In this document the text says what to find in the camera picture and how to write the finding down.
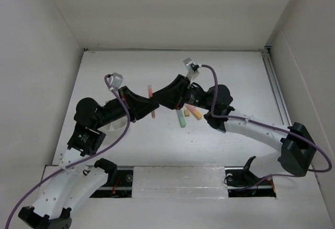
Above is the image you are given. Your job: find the yellow eraser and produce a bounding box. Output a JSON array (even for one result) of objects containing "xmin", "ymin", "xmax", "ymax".
[{"xmin": 184, "ymin": 109, "xmax": 189, "ymax": 117}]

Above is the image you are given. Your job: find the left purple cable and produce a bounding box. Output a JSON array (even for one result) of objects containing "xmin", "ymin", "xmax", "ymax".
[{"xmin": 5, "ymin": 73, "xmax": 131, "ymax": 227}]

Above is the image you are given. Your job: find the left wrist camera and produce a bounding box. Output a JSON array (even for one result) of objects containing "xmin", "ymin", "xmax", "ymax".
[{"xmin": 108, "ymin": 73, "xmax": 123, "ymax": 90}]

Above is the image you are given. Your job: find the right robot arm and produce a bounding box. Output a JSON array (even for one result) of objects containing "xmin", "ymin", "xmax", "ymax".
[{"xmin": 152, "ymin": 75, "xmax": 316, "ymax": 177}]

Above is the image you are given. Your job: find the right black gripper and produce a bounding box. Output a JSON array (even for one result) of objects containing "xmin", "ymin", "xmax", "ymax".
[{"xmin": 149, "ymin": 75, "xmax": 213, "ymax": 111}]

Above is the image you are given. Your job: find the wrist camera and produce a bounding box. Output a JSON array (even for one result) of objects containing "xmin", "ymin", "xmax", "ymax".
[
  {"xmin": 183, "ymin": 58, "xmax": 199, "ymax": 82},
  {"xmin": 108, "ymin": 73, "xmax": 123, "ymax": 90}
]

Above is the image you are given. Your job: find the green highlighter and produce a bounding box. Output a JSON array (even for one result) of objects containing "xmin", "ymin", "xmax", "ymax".
[{"xmin": 176, "ymin": 110, "xmax": 186, "ymax": 128}]

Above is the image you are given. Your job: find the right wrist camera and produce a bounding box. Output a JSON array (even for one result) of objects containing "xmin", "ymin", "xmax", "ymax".
[{"xmin": 183, "ymin": 58, "xmax": 199, "ymax": 82}]

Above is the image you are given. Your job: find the white divided round container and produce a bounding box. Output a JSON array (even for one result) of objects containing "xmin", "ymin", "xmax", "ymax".
[{"xmin": 102, "ymin": 117, "xmax": 127, "ymax": 131}]

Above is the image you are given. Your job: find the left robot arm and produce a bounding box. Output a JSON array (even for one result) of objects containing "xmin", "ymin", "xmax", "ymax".
[{"xmin": 18, "ymin": 87, "xmax": 159, "ymax": 228}]

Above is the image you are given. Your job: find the brown orange marker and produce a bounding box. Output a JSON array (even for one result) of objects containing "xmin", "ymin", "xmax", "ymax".
[{"xmin": 147, "ymin": 84, "xmax": 157, "ymax": 120}]

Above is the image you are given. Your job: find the orange highlighter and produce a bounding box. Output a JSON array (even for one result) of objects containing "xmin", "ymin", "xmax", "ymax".
[{"xmin": 185, "ymin": 105, "xmax": 202, "ymax": 120}]

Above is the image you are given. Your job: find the aluminium rail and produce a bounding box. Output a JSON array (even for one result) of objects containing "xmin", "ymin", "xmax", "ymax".
[{"xmin": 259, "ymin": 46, "xmax": 292, "ymax": 126}]

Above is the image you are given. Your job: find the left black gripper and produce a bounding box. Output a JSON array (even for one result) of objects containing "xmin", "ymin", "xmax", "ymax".
[{"xmin": 94, "ymin": 85, "xmax": 157, "ymax": 128}]

